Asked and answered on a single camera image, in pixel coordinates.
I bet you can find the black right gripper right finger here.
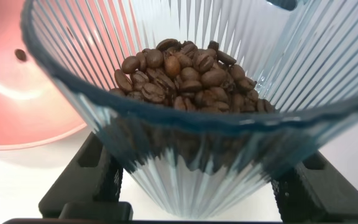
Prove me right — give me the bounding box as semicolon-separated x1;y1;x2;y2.
270;151;358;223

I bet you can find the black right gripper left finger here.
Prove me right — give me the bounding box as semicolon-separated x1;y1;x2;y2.
38;132;134;220

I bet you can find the ribbed blue transparent cup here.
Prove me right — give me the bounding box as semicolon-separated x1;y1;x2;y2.
20;0;358;220

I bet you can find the roasted coffee beans pile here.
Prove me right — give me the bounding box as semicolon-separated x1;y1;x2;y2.
109;38;275;113

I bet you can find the pink bowl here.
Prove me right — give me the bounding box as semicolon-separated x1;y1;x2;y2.
0;0;88;151

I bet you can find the single coffee bean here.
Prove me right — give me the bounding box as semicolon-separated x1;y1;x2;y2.
14;49;28;62

